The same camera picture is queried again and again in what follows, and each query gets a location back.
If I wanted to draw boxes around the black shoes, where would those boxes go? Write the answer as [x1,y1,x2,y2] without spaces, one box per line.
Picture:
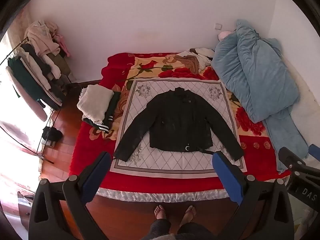
[41,126,63,142]

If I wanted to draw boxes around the light blue quilt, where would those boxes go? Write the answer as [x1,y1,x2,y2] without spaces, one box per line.
[212,19,309,159]

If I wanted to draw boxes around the pink plush pillow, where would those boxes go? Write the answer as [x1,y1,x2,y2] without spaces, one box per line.
[217,31,233,42]

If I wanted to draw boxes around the dark green striped garment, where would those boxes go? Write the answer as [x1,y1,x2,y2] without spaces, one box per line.
[83,91,122,134]

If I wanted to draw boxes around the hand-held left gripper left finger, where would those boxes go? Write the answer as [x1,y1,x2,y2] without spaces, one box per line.
[29,151,112,240]

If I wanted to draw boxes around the person's foot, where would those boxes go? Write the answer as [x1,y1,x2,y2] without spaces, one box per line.
[179,204,197,227]
[153,204,167,222]

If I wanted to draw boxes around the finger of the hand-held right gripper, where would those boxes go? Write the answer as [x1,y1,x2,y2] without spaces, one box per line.
[309,144,320,162]
[278,147,320,178]

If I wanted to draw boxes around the person's left foot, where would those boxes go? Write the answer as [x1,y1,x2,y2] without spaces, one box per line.
[153,204,167,222]

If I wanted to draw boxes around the white diamond-patterned cloth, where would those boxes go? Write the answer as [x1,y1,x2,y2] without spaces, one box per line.
[110,78,248,178]

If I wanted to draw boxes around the person's left leg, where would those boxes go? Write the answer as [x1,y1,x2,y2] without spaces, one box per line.
[143,219,172,240]

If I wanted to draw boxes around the person's right foot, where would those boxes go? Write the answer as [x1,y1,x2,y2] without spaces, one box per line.
[179,204,197,227]

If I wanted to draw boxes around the white folded cloth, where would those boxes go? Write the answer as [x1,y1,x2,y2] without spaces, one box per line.
[76,84,115,124]

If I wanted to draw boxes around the black jacket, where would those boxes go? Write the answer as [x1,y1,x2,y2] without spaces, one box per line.
[114,87,245,162]

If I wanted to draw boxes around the red floral blanket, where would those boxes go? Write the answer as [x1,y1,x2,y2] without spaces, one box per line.
[69,52,292,202]

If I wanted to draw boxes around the clothes rack with hanging clothes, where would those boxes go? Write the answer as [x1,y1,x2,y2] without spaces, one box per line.
[0,20,74,164]

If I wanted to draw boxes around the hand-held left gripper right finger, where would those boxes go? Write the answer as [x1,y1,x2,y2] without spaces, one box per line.
[212,151,294,240]

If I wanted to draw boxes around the beige and brown clothes pile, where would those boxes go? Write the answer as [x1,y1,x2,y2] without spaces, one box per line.
[172,47,215,75]

